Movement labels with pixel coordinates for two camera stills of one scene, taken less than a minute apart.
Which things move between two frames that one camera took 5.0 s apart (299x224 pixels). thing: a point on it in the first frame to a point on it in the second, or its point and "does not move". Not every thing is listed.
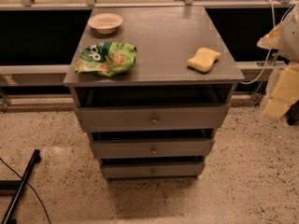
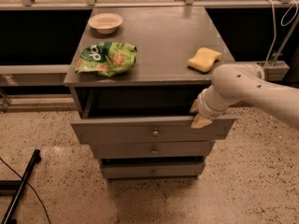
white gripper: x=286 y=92 to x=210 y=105
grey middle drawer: x=121 y=147 does not move
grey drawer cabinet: x=150 y=84 does not move
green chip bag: x=106 y=58 does not move
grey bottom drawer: x=156 y=170 does not move
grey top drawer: x=124 y=119 to x=153 y=131
